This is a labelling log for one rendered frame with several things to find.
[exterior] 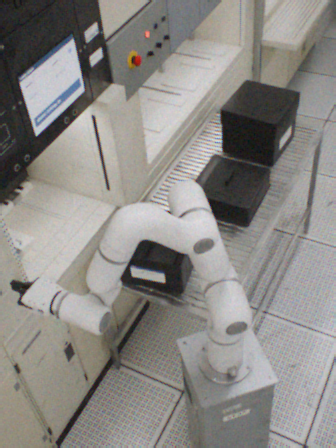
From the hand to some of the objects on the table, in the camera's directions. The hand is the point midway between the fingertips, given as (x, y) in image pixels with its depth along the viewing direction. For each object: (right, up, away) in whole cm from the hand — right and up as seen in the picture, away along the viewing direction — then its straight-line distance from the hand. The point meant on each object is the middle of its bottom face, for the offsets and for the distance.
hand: (17, 286), depth 170 cm
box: (+91, +59, +110) cm, 154 cm away
